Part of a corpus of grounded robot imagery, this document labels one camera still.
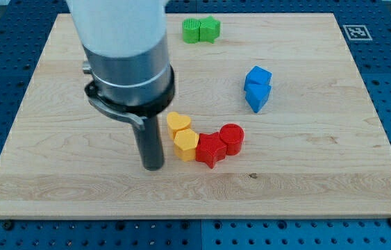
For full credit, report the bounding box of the black clamp ring with lever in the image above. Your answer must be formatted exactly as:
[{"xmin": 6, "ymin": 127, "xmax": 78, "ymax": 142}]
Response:
[{"xmin": 82, "ymin": 60, "xmax": 175, "ymax": 131}]

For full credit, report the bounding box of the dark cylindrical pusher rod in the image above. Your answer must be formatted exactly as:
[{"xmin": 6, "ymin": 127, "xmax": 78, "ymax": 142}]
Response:
[{"xmin": 133, "ymin": 117, "xmax": 165, "ymax": 171}]

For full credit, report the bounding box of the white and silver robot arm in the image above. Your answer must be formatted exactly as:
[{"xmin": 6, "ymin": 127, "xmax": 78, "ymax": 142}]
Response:
[{"xmin": 67, "ymin": 0, "xmax": 175, "ymax": 171}]

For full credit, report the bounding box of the yellow hexagon block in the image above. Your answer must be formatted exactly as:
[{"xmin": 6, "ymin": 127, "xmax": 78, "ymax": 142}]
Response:
[{"xmin": 174, "ymin": 128, "xmax": 199, "ymax": 162}]

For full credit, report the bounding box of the blue cube block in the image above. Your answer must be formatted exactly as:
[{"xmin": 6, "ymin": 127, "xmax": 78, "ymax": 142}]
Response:
[{"xmin": 244, "ymin": 65, "xmax": 272, "ymax": 92}]

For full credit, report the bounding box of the yellow heart block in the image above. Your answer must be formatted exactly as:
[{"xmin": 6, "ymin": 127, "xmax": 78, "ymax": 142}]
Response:
[{"xmin": 166, "ymin": 111, "xmax": 192, "ymax": 140}]

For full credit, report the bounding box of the red star block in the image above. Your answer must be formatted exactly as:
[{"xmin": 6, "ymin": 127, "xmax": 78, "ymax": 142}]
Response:
[{"xmin": 195, "ymin": 132, "xmax": 227, "ymax": 169}]

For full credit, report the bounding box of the red cylinder block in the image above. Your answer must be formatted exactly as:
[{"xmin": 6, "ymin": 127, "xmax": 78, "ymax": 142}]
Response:
[{"xmin": 219, "ymin": 124, "xmax": 244, "ymax": 156}]

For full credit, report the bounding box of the green cylinder block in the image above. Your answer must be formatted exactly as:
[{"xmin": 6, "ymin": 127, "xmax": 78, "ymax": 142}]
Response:
[{"xmin": 182, "ymin": 18, "xmax": 200, "ymax": 44}]

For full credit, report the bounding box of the green star block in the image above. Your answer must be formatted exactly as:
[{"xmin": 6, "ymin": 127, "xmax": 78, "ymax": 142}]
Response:
[{"xmin": 199, "ymin": 16, "xmax": 221, "ymax": 43}]

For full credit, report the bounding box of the blue triangle block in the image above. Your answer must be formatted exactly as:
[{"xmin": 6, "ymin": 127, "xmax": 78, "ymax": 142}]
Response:
[{"xmin": 245, "ymin": 84, "xmax": 272, "ymax": 113}]

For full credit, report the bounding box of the wooden board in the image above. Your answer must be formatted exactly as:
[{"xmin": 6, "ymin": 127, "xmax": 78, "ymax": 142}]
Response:
[{"xmin": 0, "ymin": 13, "xmax": 391, "ymax": 220}]

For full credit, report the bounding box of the fiducial marker tag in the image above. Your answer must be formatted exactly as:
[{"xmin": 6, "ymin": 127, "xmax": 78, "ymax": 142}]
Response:
[{"xmin": 343, "ymin": 24, "xmax": 372, "ymax": 41}]

